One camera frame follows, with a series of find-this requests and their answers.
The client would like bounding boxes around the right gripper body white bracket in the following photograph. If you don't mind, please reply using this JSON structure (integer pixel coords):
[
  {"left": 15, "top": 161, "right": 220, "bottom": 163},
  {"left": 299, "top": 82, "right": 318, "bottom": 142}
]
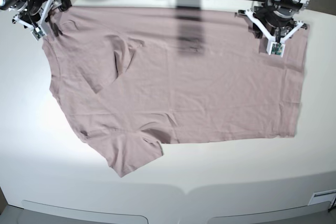
[{"left": 12, "top": 0, "right": 61, "bottom": 40}]

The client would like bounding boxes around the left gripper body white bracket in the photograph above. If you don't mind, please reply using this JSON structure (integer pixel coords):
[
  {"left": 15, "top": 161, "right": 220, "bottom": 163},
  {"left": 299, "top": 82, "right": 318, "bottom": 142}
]
[{"left": 235, "top": 6, "right": 308, "bottom": 57}]

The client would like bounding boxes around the mauve T-shirt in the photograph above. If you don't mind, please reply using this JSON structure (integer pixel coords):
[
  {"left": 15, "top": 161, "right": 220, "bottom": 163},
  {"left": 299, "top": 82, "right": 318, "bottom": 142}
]
[{"left": 43, "top": 6, "right": 309, "bottom": 177}]

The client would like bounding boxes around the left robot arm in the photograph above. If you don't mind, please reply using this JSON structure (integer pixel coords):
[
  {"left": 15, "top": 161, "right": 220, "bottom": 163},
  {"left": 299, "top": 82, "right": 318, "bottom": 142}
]
[{"left": 70, "top": 0, "right": 310, "bottom": 57}]

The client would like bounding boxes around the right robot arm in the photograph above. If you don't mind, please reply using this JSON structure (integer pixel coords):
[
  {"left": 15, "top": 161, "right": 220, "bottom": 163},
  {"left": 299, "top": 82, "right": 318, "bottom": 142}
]
[{"left": 1, "top": 0, "right": 71, "bottom": 40}]

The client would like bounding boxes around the white label sticker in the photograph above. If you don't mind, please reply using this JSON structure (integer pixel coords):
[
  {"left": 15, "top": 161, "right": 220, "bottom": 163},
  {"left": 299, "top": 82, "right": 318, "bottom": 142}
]
[{"left": 308, "top": 189, "right": 336, "bottom": 206}]

